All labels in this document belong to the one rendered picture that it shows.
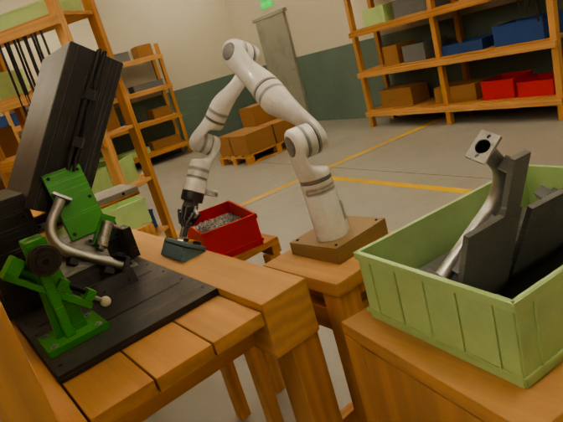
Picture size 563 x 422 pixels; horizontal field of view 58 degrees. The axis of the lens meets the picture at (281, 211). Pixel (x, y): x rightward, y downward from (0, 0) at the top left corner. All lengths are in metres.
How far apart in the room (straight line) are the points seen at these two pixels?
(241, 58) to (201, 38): 10.04
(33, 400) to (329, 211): 0.84
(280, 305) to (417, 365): 0.35
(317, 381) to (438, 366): 0.41
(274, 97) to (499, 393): 0.95
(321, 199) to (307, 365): 0.44
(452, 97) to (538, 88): 1.16
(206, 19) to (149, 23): 1.26
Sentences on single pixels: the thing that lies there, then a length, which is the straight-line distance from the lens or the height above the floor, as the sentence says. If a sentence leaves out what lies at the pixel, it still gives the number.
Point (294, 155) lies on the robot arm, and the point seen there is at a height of 1.16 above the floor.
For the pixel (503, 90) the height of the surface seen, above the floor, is 0.36.
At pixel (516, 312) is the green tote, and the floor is 0.94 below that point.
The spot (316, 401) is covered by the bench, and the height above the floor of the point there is 0.58.
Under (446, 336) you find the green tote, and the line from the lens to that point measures 1.07.
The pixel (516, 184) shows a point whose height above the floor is 1.10.
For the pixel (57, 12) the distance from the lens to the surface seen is 4.23.
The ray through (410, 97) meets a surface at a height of 0.38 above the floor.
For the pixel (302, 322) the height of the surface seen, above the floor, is 0.80.
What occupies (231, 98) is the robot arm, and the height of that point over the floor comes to 1.33.
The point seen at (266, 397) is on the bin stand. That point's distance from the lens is 2.04.
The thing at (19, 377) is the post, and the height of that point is 1.02.
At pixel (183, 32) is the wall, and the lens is 11.52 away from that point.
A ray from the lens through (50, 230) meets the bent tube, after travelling 1.59.
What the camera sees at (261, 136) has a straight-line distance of 7.72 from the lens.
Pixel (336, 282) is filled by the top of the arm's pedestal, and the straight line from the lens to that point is 1.31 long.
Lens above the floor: 1.42
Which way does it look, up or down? 17 degrees down
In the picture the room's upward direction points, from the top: 16 degrees counter-clockwise
